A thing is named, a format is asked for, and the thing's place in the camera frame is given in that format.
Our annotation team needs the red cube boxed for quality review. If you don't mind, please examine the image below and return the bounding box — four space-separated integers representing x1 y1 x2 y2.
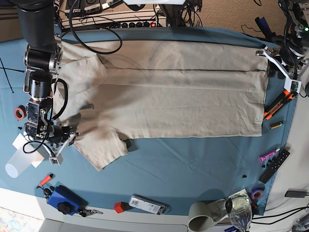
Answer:
113 202 126 214

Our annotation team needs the red marker pen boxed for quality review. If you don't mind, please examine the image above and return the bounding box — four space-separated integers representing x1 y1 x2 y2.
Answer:
36 174 54 189

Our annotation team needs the beige T-shirt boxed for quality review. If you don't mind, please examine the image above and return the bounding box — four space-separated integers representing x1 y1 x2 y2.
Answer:
52 40 270 172

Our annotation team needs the grey ceramic mug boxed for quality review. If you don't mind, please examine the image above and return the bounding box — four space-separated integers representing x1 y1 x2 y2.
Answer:
188 202 221 232

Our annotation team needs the blue box with knob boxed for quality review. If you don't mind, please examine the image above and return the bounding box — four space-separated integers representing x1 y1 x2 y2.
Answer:
47 185 83 216

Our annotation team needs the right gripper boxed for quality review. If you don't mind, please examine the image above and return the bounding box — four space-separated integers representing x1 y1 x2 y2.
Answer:
42 125 81 151

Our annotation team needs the black remote control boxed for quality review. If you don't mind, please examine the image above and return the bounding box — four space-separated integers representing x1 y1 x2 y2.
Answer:
259 149 290 184

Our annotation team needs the translucent plastic cup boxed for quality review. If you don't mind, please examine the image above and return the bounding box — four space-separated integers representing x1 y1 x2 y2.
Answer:
5 146 34 178

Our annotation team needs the key ring with keys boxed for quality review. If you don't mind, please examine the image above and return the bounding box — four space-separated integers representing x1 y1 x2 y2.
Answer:
78 209 104 218

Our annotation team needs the purple tape roll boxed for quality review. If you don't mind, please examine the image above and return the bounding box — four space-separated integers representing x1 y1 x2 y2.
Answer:
251 187 264 200

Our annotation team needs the black power strip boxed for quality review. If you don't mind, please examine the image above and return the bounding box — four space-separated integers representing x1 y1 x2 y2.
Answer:
120 21 157 28

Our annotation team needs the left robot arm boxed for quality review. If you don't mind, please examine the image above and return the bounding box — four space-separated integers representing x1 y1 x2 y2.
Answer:
271 0 309 80

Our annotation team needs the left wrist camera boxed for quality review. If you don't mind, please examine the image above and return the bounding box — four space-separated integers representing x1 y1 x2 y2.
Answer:
47 132 78 165

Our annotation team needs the red tape roll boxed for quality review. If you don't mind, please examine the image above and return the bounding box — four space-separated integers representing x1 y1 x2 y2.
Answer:
14 105 27 121

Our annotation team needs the clear wine glass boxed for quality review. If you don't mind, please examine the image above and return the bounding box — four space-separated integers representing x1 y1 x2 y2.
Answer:
225 193 253 232

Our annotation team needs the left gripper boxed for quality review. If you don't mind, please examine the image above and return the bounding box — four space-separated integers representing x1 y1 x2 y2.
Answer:
270 47 307 77

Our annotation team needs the blue table cloth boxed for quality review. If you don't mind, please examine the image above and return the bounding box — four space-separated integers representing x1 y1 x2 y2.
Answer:
0 40 296 215

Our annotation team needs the pink glue tube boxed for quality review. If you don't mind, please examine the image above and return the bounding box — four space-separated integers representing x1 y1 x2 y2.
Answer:
258 148 280 163

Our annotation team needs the black power adapter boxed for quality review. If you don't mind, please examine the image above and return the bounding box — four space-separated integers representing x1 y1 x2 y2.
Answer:
284 190 309 198

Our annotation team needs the yellow green battery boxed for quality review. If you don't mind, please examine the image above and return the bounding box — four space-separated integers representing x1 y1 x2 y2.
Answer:
270 121 283 130

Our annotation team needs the white paper note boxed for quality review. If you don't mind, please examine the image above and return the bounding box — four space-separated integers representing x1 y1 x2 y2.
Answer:
12 133 44 168

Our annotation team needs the orange utility knife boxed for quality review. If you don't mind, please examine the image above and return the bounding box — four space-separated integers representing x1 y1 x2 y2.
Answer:
263 90 297 121

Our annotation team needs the clear plastic packaged item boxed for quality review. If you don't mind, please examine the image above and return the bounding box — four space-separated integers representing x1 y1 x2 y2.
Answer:
128 195 170 215

